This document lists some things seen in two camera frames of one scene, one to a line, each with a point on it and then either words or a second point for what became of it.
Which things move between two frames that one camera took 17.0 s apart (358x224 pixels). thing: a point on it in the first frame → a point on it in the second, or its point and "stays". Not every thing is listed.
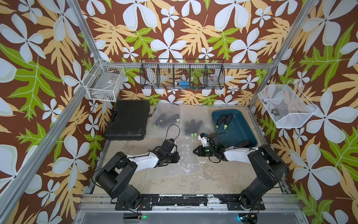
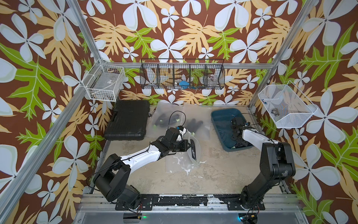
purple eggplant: [193, 126] stays
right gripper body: [206, 151] → [236, 140]
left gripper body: [172, 157] → [178, 145]
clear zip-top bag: [195, 120] stays
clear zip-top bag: [166, 122] stays
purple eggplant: [164, 119] stays
